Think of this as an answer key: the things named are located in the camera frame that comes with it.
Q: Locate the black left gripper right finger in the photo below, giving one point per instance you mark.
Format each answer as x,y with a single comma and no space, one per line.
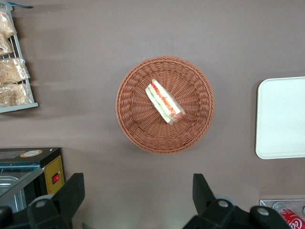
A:
205,198

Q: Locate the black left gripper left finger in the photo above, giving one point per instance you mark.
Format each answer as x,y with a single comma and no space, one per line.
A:
69,193

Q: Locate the triangle sandwich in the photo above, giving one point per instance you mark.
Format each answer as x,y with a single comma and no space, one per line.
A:
164,101

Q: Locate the round brown wicker basket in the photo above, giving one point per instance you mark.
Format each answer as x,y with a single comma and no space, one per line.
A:
143,133

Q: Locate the tray of packaged snacks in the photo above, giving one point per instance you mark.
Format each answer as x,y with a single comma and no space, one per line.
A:
27,95

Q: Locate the cream plastic tray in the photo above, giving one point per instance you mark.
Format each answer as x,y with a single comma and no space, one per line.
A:
281,119

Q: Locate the black yellow food warmer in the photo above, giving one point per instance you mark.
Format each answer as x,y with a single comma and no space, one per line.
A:
53,167

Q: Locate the clear acrylic bottle rack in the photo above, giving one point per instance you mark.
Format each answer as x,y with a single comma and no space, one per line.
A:
267,204

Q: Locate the steel warmer pan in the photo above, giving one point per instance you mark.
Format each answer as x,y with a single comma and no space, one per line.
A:
6,182

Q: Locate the red cola bottle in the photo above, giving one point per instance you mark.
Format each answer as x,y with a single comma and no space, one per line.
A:
293,219

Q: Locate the clear bag of crackers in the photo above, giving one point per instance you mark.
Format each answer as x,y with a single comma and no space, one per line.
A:
13,70
6,23
14,94
4,46

